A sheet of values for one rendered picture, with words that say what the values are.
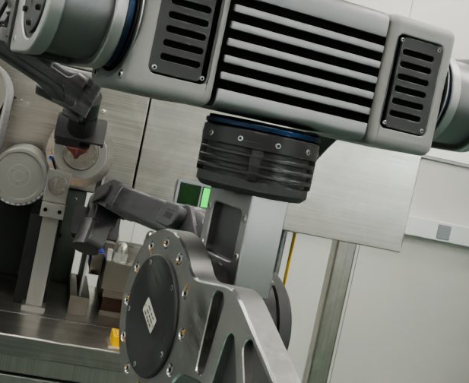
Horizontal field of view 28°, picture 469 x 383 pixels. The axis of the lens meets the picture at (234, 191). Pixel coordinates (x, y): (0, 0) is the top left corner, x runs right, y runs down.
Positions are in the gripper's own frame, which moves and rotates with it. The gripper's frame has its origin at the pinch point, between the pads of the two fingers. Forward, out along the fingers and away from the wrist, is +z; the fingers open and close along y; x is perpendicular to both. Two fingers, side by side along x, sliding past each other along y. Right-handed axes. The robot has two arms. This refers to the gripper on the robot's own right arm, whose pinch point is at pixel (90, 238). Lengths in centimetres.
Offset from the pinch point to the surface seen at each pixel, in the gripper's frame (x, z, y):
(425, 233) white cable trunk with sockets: 130, 224, 184
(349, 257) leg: 25, 40, 75
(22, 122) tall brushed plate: 34.0, 15.9, -20.6
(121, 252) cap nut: -3.2, -2.8, 6.9
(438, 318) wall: 95, 250, 204
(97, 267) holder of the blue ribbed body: -5.6, 2.0, 2.6
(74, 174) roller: 10.3, -9.2, -6.3
